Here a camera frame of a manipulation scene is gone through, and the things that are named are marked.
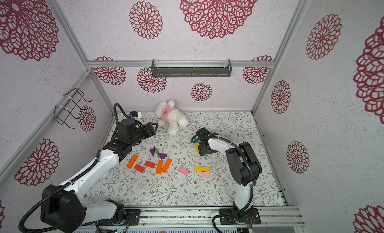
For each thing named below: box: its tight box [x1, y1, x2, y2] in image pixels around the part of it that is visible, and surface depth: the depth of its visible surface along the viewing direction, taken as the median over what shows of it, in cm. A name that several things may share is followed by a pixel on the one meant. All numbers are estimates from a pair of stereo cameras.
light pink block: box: [198, 171, 210, 178], surface depth 89 cm
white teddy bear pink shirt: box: [155, 99, 188, 135], surface depth 111 cm
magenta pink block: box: [178, 166, 190, 176], surface depth 91 cm
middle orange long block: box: [155, 160, 164, 175], surface depth 92 cm
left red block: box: [134, 164, 146, 173], surface depth 92 cm
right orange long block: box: [161, 158, 172, 173], surface depth 94 cm
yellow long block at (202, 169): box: [194, 166, 211, 173], surface depth 92 cm
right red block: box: [144, 161, 156, 169], surface depth 94 cm
